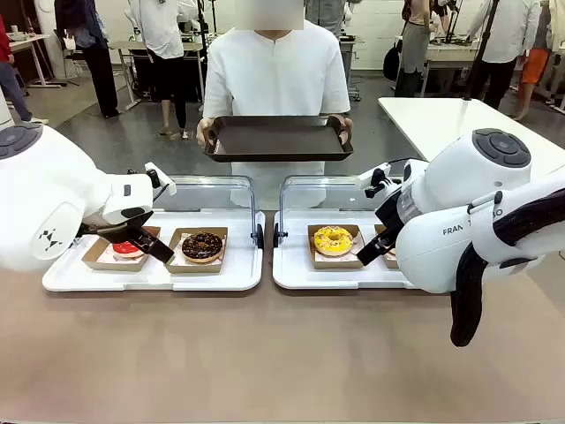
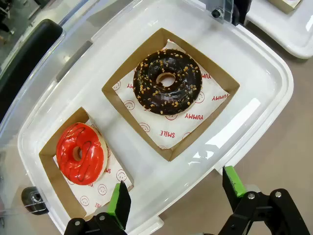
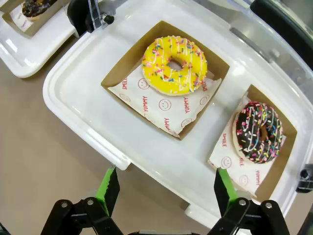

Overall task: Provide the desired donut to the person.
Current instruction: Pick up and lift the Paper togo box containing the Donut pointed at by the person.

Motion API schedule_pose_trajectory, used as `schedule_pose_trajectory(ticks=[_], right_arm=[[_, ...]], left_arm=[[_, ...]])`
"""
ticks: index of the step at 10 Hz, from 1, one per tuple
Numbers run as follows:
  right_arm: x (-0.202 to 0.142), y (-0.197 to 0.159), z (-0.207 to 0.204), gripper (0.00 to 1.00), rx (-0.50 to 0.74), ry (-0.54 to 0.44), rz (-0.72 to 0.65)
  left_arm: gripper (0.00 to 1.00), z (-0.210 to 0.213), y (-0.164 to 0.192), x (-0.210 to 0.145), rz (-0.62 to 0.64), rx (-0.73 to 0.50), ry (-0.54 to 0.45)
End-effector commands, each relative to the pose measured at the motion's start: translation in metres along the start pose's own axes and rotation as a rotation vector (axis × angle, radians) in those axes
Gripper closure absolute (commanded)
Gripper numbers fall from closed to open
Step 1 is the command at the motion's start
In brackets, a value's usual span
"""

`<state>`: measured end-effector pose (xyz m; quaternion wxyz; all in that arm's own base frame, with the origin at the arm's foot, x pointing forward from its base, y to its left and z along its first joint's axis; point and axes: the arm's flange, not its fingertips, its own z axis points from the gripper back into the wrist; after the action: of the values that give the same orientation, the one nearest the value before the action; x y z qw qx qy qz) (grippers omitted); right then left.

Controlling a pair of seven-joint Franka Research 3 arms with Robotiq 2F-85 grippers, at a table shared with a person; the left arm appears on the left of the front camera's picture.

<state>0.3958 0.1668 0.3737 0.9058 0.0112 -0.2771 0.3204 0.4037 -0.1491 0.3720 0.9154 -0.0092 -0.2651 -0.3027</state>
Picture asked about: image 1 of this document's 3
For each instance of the person's left hand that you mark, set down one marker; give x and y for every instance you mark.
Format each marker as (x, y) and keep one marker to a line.
(345, 128)

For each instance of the white display tray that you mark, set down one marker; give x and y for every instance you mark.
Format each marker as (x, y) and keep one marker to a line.
(300, 276)
(198, 280)

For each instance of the person's right hand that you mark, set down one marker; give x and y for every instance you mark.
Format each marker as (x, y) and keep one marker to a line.
(204, 132)

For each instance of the red glazed donut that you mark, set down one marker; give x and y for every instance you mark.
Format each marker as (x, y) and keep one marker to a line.
(125, 251)
(101, 260)

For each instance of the brown serving tray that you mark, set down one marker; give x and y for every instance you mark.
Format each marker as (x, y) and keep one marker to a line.
(278, 139)

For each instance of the bystander in red top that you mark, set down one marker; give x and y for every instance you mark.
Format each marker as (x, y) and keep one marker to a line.
(9, 79)

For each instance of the background workbench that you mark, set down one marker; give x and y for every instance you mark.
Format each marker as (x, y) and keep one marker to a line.
(450, 50)

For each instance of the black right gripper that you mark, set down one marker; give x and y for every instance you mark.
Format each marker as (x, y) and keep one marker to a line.
(388, 212)

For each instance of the bystander white shirt black trousers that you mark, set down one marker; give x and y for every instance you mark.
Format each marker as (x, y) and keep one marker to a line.
(503, 40)

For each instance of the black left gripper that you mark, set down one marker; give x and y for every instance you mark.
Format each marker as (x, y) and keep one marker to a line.
(119, 232)

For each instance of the bystander in white top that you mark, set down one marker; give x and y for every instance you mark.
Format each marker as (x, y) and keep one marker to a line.
(165, 40)

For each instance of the chocolate glazed donut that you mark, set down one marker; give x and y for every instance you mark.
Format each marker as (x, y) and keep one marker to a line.
(194, 267)

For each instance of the yellow sprinkled donut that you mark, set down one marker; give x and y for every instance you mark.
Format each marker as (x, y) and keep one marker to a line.
(333, 240)

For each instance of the white cylindrical column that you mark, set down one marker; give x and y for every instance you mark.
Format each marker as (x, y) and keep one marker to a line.
(4, 110)

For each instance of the clear display lid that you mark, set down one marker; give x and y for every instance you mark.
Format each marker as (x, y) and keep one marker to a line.
(322, 194)
(207, 194)

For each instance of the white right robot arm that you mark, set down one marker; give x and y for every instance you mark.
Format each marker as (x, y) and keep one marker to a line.
(446, 185)

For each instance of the yellow glazed donut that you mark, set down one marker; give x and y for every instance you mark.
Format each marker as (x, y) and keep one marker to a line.
(337, 262)

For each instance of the bystander in grey skirt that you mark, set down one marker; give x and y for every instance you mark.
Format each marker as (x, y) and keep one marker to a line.
(412, 48)

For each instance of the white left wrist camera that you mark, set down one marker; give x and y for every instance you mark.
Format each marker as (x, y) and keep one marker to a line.
(161, 179)

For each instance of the bystander in orange shorts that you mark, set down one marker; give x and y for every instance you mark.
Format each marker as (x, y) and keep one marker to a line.
(534, 66)

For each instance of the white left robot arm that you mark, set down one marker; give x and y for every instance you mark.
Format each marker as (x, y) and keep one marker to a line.
(44, 176)

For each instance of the white background desk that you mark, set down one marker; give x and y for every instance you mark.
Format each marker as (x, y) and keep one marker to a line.
(31, 42)

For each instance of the white side table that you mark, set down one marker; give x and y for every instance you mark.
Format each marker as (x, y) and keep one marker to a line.
(424, 119)

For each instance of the sprinkled chocolate donut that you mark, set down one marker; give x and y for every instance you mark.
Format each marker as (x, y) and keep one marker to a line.
(388, 262)

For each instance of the black background chair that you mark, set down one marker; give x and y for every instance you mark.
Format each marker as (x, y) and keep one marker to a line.
(70, 57)

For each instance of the bystander in dark clothes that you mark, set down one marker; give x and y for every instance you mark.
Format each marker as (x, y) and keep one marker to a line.
(95, 62)

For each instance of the black tripod pole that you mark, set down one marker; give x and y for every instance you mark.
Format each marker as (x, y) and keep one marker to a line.
(479, 53)

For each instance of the person in white shirt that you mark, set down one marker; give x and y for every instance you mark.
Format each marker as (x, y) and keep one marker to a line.
(273, 75)

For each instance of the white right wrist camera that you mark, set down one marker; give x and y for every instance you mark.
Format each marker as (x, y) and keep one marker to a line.
(375, 179)

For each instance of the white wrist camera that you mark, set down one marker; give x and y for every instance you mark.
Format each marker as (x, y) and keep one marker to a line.
(375, 179)
(161, 179)

